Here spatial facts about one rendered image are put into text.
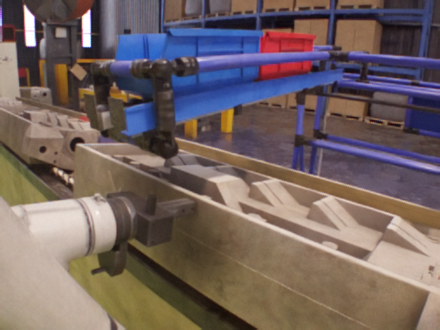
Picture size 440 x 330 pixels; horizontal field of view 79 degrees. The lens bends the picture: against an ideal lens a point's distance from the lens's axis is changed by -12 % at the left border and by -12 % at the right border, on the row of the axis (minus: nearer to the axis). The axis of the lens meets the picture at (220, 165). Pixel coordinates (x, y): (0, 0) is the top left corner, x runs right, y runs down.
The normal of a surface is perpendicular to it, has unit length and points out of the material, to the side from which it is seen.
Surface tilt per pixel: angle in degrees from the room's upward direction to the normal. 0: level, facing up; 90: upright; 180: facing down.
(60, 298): 80
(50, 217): 39
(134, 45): 88
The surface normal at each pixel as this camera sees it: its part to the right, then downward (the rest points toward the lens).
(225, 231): -0.64, 0.04
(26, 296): 0.93, 0.11
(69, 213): 0.54, -0.69
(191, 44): 0.76, 0.27
